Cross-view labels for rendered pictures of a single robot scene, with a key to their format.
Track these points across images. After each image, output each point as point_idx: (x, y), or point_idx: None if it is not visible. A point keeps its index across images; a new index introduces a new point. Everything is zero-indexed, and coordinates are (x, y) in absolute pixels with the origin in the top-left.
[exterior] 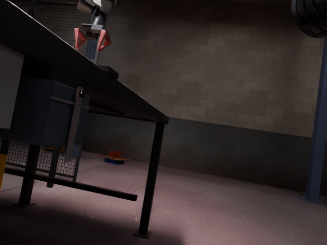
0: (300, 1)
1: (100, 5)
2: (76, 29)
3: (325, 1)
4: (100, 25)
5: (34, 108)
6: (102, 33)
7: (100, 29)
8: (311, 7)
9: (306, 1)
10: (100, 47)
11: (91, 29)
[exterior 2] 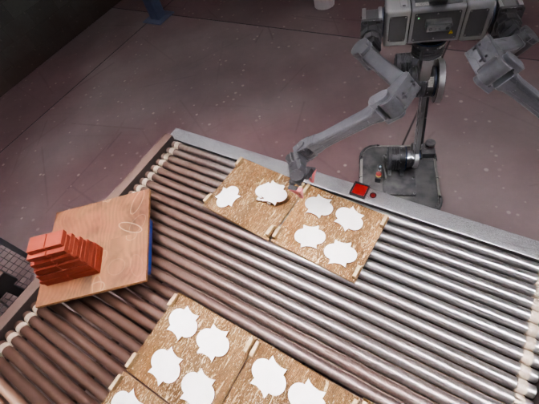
0: (417, 94)
1: (305, 159)
2: (301, 190)
3: (428, 96)
4: (310, 170)
5: None
6: (315, 171)
7: (313, 171)
8: (421, 96)
9: (420, 94)
10: (310, 179)
11: (308, 179)
